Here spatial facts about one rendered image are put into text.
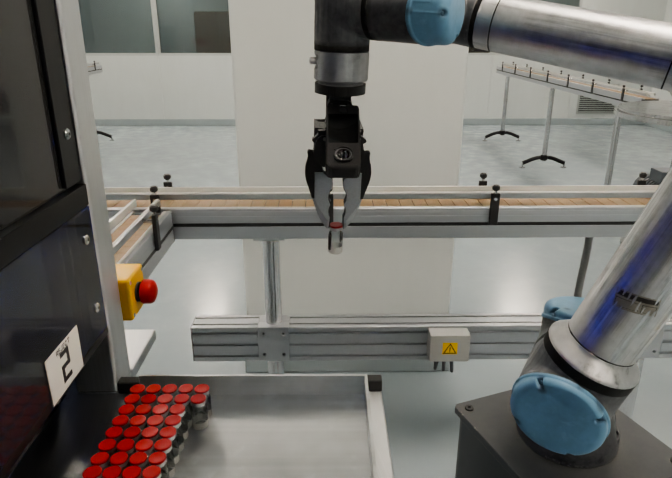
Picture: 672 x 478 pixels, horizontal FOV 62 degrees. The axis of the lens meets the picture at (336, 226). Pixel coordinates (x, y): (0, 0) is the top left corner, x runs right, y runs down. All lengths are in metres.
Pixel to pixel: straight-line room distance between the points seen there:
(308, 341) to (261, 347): 0.15
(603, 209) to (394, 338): 0.70
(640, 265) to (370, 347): 1.19
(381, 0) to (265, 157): 1.49
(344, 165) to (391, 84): 1.41
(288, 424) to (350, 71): 0.49
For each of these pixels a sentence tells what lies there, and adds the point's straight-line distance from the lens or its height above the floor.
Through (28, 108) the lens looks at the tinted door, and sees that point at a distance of 0.72.
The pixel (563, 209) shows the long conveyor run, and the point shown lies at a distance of 1.69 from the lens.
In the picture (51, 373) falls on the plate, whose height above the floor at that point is 1.03.
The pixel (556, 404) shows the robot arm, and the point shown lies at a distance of 0.75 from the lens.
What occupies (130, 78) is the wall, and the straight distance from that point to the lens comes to 9.13.
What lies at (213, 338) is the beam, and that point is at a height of 0.51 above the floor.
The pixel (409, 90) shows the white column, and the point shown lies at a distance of 2.13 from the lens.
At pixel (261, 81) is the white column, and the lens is 2.12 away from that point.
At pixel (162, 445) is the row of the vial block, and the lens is 0.76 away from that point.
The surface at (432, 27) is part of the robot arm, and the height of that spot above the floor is 1.40.
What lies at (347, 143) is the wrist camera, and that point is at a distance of 0.74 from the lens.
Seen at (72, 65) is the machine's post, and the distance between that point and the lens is 0.80.
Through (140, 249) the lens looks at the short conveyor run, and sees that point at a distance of 1.36.
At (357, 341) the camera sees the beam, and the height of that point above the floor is 0.50.
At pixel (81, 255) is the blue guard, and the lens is 0.80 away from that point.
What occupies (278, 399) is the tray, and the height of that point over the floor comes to 0.88.
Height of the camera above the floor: 1.40
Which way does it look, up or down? 19 degrees down
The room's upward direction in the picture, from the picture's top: straight up
